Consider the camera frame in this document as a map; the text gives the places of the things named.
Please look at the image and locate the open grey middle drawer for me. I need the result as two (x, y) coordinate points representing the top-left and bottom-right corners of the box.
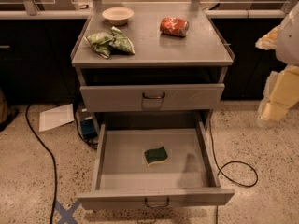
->
(78, 122), (235, 210)

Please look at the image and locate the black top drawer handle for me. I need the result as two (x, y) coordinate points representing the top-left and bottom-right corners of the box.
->
(142, 92), (165, 100)

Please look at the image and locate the white paper sheet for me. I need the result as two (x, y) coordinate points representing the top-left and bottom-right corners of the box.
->
(39, 104), (74, 132)

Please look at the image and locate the black drawer handle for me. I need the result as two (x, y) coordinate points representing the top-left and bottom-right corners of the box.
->
(144, 197), (170, 208)
(142, 92), (165, 100)

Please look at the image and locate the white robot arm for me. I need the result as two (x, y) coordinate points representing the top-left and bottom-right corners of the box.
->
(255, 5), (299, 128)

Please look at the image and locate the closed grey top drawer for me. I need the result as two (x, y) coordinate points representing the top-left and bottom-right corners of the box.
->
(80, 84), (224, 112)

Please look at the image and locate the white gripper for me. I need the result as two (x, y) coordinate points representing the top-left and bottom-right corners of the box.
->
(255, 25), (299, 128)

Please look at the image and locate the blue tape cross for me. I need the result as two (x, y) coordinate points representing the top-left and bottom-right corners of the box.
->
(55, 200), (80, 224)

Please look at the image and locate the green yellow sponge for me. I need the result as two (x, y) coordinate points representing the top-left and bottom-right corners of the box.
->
(144, 147), (168, 167)

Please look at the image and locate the crushed orange soda can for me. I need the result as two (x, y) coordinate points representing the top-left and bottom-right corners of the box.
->
(160, 17), (189, 37)

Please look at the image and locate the black middle drawer handle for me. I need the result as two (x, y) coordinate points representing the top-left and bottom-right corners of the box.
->
(144, 197), (170, 208)

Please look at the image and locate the green chip bag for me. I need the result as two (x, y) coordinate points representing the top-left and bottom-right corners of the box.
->
(84, 26), (135, 59)

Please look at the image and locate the grey metal drawer cabinet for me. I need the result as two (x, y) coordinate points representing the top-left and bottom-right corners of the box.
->
(72, 2), (233, 132)

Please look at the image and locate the blue power box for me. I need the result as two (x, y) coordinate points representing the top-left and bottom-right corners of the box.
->
(79, 109), (97, 139)

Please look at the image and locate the black cable left floor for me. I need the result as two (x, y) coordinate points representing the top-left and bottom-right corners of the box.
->
(24, 103), (59, 224)

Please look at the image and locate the white bowl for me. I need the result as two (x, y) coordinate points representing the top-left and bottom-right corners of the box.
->
(102, 7), (134, 25)

